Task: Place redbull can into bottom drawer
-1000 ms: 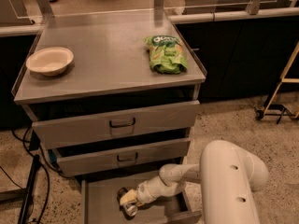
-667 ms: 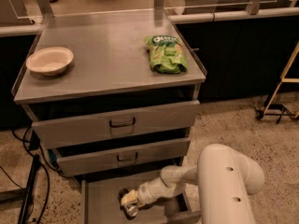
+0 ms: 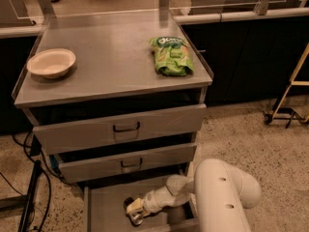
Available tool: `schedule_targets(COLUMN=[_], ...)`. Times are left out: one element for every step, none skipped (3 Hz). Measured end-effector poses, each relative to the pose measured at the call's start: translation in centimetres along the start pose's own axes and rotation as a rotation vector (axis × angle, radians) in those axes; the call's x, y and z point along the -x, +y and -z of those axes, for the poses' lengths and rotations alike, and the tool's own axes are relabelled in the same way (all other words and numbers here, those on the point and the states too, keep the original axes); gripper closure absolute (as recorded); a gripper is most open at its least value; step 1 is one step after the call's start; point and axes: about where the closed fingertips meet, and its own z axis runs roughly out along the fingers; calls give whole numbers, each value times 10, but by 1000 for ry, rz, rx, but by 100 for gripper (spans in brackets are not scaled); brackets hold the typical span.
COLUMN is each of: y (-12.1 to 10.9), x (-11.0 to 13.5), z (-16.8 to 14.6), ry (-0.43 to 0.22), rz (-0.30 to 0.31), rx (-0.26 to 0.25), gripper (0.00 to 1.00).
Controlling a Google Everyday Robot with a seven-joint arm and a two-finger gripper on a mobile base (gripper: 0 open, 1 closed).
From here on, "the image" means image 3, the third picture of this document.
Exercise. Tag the yellow taped gripper finger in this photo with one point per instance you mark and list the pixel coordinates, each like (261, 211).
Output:
(134, 205)

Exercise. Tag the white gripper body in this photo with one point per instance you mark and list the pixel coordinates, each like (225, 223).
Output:
(149, 201)

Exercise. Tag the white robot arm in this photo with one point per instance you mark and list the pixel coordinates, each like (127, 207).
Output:
(222, 193)

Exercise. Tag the bottom grey drawer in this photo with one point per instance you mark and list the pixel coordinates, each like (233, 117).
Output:
(105, 212)

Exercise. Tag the grey drawer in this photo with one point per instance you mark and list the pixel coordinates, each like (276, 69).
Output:
(105, 212)
(91, 169)
(93, 133)

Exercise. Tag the middle grey drawer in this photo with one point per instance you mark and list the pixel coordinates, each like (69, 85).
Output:
(91, 169)

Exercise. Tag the top grey drawer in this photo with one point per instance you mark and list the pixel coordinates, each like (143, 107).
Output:
(93, 133)

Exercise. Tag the grey metal drawer cabinet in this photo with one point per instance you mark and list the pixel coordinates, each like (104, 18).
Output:
(114, 74)

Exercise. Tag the black floor stand bar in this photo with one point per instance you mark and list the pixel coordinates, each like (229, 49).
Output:
(28, 203)

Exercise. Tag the green chip bag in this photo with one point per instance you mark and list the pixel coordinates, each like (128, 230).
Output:
(171, 56)

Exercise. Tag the white paper bowl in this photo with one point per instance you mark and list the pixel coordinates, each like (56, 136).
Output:
(51, 63)

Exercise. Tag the yellow wheeled cart frame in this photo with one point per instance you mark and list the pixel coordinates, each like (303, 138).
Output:
(278, 112)

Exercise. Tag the white counter rail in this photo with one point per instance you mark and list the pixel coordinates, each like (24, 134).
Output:
(239, 16)

